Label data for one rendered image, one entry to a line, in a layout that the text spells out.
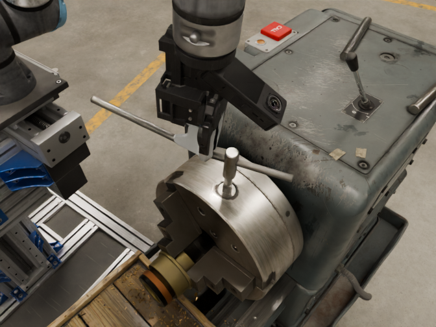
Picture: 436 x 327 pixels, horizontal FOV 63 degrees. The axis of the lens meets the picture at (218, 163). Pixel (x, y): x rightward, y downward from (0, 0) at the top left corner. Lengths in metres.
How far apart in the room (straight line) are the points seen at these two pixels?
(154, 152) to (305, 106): 1.71
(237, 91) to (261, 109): 0.04
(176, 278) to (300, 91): 0.47
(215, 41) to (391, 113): 0.52
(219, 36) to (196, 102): 0.10
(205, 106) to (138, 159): 1.94
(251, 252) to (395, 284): 1.51
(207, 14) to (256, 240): 0.40
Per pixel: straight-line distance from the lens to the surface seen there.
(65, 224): 1.94
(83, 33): 3.76
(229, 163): 0.55
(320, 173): 0.67
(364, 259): 1.43
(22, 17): 0.99
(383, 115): 0.81
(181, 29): 0.39
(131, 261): 0.95
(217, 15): 0.36
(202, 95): 0.45
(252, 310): 0.93
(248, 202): 0.63
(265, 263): 0.65
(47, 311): 1.76
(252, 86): 0.44
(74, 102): 2.93
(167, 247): 0.69
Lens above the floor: 1.75
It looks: 50 degrees down
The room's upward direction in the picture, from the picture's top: straight up
